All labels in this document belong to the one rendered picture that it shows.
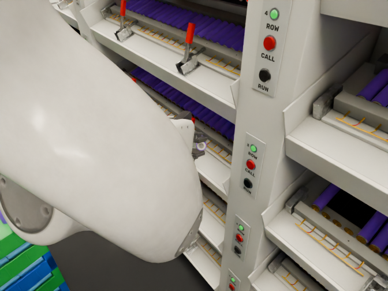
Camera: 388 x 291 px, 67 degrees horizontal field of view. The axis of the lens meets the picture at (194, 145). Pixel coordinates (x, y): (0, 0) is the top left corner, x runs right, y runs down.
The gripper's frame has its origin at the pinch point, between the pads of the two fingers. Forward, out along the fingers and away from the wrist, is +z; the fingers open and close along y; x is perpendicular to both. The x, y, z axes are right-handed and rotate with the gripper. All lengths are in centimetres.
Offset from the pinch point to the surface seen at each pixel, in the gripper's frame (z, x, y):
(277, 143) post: -2.4, 13.9, -3.5
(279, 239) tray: 4.2, 16.7, 13.9
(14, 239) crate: -2, -41, 32
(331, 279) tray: 0.9, 25.4, 15.9
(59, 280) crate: 13, -42, 52
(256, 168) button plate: 1.5, 11.0, 1.8
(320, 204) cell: 7.6, 21.9, 6.9
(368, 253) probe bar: 2.1, 29.4, 10.7
